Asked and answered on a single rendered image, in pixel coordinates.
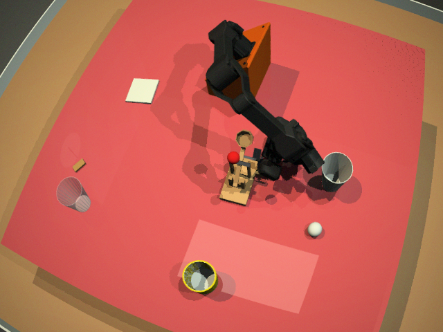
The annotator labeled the red ball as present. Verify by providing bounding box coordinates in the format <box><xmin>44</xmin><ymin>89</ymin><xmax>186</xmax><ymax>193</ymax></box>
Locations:
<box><xmin>227</xmin><ymin>151</ymin><xmax>240</xmax><ymax>164</ymax></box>

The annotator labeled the pale cream ball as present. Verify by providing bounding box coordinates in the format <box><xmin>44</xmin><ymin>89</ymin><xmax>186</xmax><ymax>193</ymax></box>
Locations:
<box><xmin>307</xmin><ymin>222</ymin><xmax>323</xmax><ymax>237</ymax></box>

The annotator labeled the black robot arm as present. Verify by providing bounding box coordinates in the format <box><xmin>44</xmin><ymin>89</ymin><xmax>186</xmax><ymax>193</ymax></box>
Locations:
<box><xmin>206</xmin><ymin>20</ymin><xmax>325</xmax><ymax>174</ymax></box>

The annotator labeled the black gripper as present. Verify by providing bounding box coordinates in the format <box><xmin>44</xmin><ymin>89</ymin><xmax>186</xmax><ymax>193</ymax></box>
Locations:
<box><xmin>258</xmin><ymin>116</ymin><xmax>289</xmax><ymax>181</ymax></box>

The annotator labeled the tan wooden catapult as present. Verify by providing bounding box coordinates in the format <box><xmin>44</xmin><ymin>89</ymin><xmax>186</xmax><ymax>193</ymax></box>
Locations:
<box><xmin>219</xmin><ymin>129</ymin><xmax>264</xmax><ymax>206</ymax></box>

